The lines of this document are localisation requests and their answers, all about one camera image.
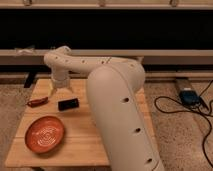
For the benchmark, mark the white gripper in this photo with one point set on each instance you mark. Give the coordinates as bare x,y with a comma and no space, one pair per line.
60,79

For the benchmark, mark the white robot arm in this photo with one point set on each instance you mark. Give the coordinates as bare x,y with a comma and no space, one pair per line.
111,85

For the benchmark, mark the black rectangular block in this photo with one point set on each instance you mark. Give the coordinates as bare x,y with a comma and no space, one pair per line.
68,104

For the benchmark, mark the red chili pepper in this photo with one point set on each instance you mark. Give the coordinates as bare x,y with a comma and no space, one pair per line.
37,102

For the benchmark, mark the crumpled clear plastic wrap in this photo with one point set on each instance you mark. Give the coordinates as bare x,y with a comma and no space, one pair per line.
25,51

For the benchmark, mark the orange ribbed bowl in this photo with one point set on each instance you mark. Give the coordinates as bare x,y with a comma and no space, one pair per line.
44,134

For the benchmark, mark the wooden table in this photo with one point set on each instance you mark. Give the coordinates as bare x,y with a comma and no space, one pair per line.
81,145

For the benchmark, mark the blue power box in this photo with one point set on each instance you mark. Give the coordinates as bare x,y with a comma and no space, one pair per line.
189,97

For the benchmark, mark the long metal shelf rail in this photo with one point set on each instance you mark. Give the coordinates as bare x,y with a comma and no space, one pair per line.
151,57

